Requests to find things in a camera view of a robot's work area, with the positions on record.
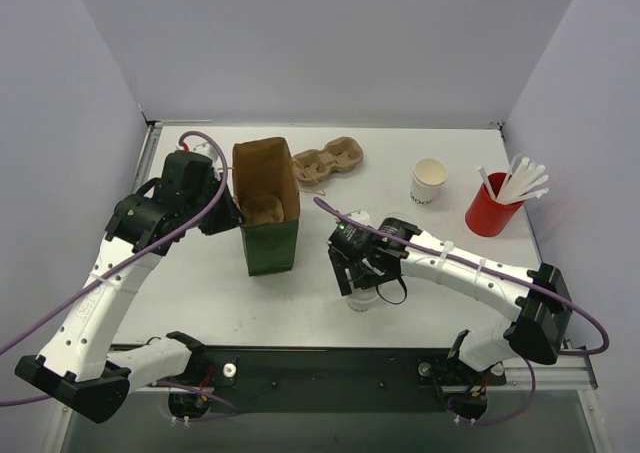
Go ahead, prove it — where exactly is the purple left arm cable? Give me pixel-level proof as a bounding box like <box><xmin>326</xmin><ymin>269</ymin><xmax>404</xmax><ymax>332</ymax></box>
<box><xmin>0</xmin><ymin>130</ymin><xmax>236</xmax><ymax>422</ymax></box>

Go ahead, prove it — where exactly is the white paper cup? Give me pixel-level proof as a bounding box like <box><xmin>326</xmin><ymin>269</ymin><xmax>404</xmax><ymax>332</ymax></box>
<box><xmin>410</xmin><ymin>158</ymin><xmax>448</xmax><ymax>206</ymax></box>
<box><xmin>345</xmin><ymin>291</ymin><xmax>383</xmax><ymax>313</ymax></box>

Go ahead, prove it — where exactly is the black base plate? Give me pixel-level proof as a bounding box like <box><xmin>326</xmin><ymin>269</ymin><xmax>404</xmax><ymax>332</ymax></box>
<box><xmin>145</xmin><ymin>347</ymin><xmax>507</xmax><ymax>422</ymax></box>

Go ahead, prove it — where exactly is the red cup with straws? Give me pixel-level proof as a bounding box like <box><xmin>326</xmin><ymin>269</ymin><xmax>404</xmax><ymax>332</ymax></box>
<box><xmin>465</xmin><ymin>154</ymin><xmax>549</xmax><ymax>237</ymax></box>

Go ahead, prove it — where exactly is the brown cardboard cup carrier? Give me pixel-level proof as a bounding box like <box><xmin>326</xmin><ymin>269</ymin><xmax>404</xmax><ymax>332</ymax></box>
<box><xmin>292</xmin><ymin>137</ymin><xmax>364</xmax><ymax>183</ymax></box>
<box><xmin>241</xmin><ymin>194</ymin><xmax>285</xmax><ymax>226</ymax></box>

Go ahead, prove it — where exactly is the aluminium rail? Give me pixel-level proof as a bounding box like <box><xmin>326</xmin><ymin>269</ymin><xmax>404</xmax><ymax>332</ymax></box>
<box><xmin>59</xmin><ymin>347</ymin><xmax>599</xmax><ymax>394</ymax></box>

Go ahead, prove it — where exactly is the green paper bag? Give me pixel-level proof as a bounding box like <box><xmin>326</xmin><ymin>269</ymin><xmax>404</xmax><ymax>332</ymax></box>
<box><xmin>231</xmin><ymin>137</ymin><xmax>301</xmax><ymax>277</ymax></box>

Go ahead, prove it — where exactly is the translucent plastic lid on table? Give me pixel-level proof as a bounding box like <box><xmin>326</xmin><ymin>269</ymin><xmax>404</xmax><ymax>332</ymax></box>
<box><xmin>384</xmin><ymin>211</ymin><xmax>411</xmax><ymax>222</ymax></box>

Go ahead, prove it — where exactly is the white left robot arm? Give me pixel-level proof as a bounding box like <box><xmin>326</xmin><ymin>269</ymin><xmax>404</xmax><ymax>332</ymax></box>
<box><xmin>15</xmin><ymin>144</ymin><xmax>242</xmax><ymax>423</ymax></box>

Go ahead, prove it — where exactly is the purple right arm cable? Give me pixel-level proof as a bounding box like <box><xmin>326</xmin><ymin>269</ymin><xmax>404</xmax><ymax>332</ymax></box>
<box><xmin>312</xmin><ymin>196</ymin><xmax>611</xmax><ymax>427</ymax></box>

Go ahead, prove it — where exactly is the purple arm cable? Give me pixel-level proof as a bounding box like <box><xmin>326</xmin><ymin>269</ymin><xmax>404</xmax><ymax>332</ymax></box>
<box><xmin>0</xmin><ymin>130</ymin><xmax>236</xmax><ymax>422</ymax></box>
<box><xmin>312</xmin><ymin>196</ymin><xmax>611</xmax><ymax>427</ymax></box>

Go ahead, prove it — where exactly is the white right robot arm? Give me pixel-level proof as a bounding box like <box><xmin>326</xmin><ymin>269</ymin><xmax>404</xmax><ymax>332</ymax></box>
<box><xmin>328</xmin><ymin>217</ymin><xmax>571</xmax><ymax>372</ymax></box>

